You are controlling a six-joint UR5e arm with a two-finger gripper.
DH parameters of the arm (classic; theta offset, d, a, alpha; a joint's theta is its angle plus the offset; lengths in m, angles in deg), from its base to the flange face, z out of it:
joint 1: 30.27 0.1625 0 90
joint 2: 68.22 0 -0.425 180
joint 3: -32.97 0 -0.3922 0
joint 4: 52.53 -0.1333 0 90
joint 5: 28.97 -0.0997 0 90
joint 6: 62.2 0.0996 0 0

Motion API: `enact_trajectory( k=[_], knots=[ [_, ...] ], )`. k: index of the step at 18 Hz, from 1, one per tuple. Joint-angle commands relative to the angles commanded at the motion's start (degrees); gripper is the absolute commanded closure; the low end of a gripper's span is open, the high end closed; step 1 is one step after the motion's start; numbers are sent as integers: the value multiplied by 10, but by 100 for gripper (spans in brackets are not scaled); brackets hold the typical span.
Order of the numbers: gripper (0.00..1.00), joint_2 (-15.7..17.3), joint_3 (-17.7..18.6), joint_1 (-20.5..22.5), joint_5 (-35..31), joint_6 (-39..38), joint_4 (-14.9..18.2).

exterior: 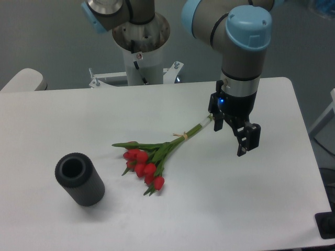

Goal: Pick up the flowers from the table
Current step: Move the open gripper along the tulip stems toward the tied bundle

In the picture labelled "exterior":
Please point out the white pedestal base frame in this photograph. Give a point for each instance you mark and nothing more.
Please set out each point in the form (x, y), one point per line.
(170, 75)

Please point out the white furniture at right edge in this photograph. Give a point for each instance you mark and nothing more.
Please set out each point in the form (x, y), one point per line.
(323, 119)

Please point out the black cable grommet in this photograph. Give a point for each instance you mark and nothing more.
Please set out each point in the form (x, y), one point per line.
(325, 224)

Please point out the beige chair backrest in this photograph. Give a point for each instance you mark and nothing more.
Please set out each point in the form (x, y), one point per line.
(26, 80)

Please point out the dark grey ribbed vase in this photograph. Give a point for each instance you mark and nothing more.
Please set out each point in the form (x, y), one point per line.
(76, 173)

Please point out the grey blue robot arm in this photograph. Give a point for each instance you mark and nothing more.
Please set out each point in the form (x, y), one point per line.
(239, 30)

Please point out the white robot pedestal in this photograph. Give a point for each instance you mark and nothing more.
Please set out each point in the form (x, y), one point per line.
(142, 45)

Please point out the red tulip bouquet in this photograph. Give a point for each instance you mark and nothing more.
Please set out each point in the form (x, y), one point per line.
(148, 160)

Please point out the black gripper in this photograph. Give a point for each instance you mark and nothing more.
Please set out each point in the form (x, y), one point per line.
(235, 111)

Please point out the blue object top right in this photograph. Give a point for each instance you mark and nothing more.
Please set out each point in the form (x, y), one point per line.
(323, 8)

